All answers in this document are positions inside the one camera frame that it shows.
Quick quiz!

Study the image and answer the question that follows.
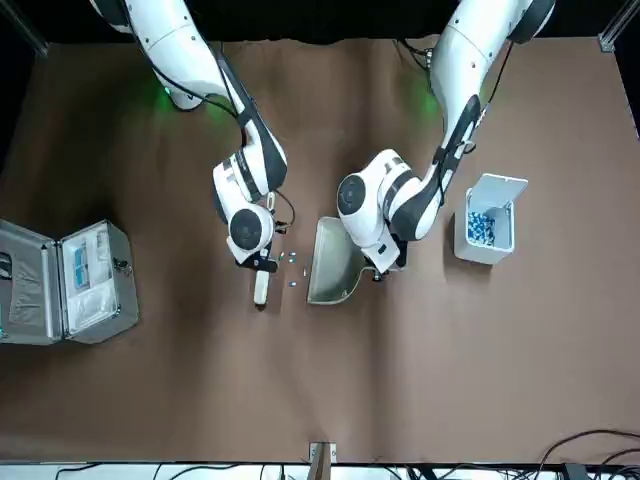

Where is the blue white capsule heap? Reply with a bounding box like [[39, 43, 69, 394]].
[[466, 210, 499, 247]]

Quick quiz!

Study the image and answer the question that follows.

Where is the open aluminium case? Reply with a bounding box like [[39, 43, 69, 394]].
[[0, 218, 140, 347]]

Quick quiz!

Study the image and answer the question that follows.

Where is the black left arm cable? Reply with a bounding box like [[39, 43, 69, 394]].
[[430, 39, 514, 206]]

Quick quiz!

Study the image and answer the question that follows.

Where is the white trash can with lid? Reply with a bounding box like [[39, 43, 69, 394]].
[[453, 173, 530, 265]]

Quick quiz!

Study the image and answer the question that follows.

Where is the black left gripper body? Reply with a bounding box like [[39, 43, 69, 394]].
[[384, 238, 410, 274]]

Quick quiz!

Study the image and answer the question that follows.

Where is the pale green plastic dustpan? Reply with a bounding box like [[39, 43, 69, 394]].
[[305, 215, 376, 305]]

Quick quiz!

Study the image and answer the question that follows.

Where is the white brush with black bristles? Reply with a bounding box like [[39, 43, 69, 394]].
[[252, 192, 279, 307]]

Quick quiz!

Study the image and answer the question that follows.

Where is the clear plastic packet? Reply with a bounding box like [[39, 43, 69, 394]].
[[69, 289, 119, 326]]

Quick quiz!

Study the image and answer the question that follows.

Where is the aluminium frame post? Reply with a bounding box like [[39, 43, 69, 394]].
[[308, 441, 338, 480]]

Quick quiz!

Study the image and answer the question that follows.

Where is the blue white medicine box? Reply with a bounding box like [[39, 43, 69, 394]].
[[72, 244, 94, 291]]

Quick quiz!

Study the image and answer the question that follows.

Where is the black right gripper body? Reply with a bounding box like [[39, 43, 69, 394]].
[[233, 253, 280, 275]]

